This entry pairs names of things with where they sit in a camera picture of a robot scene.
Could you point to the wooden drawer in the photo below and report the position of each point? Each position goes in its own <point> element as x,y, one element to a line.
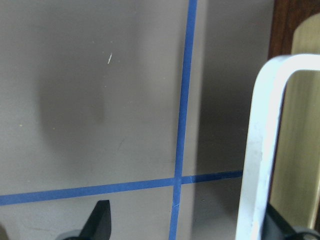
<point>295,190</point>

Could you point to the dark wooden drawer cabinet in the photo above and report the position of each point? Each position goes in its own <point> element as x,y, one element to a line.
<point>287,16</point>

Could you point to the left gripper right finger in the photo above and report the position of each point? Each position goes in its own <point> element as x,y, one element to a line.
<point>275,227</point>

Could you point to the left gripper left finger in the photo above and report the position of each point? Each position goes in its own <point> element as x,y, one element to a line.
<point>97,226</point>

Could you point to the silver drawer handle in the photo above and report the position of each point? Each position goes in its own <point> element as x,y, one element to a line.
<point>265,111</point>

